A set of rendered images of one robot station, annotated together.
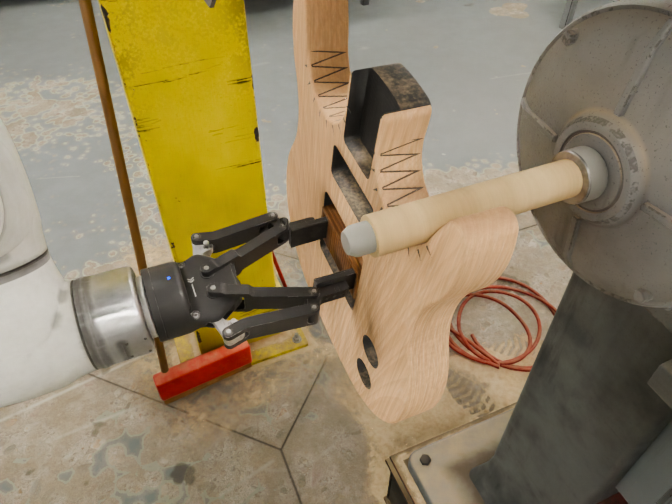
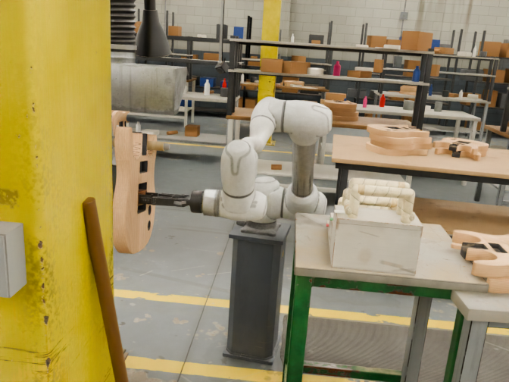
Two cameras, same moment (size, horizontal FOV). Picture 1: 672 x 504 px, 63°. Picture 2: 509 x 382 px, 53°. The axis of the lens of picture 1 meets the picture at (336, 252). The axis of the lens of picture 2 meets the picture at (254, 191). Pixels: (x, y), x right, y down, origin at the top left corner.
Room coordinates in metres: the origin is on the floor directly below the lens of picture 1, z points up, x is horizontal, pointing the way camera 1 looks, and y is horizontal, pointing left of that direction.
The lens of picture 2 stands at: (1.73, 1.07, 1.61)
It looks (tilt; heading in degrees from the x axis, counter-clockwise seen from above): 16 degrees down; 207
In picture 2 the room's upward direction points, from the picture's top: 4 degrees clockwise
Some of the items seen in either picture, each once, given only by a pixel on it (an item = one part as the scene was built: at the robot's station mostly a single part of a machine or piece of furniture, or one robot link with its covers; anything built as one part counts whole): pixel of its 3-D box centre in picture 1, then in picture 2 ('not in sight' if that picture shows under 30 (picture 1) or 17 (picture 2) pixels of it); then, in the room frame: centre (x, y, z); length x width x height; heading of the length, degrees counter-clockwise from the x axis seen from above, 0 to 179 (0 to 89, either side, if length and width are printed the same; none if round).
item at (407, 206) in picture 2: not in sight; (407, 208); (0.12, 0.80, 1.15); 0.03 x 0.03 x 0.09
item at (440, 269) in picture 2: not in sight; (365, 332); (-0.10, 0.68, 0.55); 0.62 x 0.58 x 0.76; 113
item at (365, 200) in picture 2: not in sight; (373, 201); (0.00, 0.67, 1.12); 0.20 x 0.03 x 0.03; 112
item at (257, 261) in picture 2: not in sight; (256, 289); (-0.53, -0.02, 0.35); 0.28 x 0.28 x 0.70; 16
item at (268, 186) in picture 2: not in sight; (265, 198); (-0.53, -0.01, 0.87); 0.18 x 0.16 x 0.22; 108
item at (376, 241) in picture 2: not in sight; (373, 239); (0.11, 0.71, 1.02); 0.27 x 0.15 x 0.17; 113
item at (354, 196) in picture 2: not in sight; (354, 203); (0.18, 0.65, 1.15); 0.03 x 0.03 x 0.09
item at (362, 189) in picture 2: not in sight; (382, 191); (0.15, 0.73, 1.20); 0.20 x 0.03 x 0.03; 112
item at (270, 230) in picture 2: not in sight; (257, 223); (-0.52, -0.04, 0.73); 0.22 x 0.18 x 0.06; 106
